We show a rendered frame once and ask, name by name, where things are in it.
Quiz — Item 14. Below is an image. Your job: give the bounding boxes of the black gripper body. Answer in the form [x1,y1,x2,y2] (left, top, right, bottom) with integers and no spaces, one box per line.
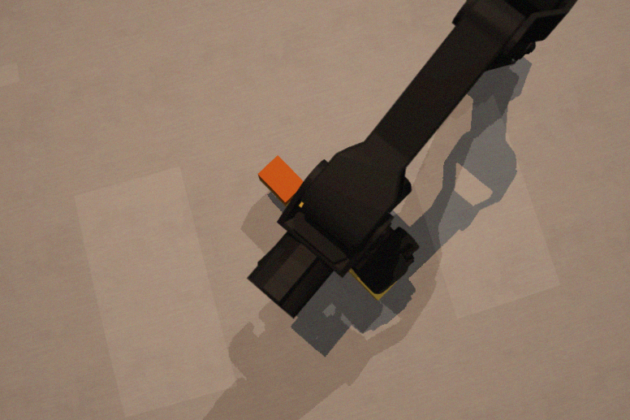
[257,176,412,265]

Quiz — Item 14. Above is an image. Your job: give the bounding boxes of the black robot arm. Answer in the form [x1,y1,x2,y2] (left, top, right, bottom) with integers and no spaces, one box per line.
[247,0,577,318]

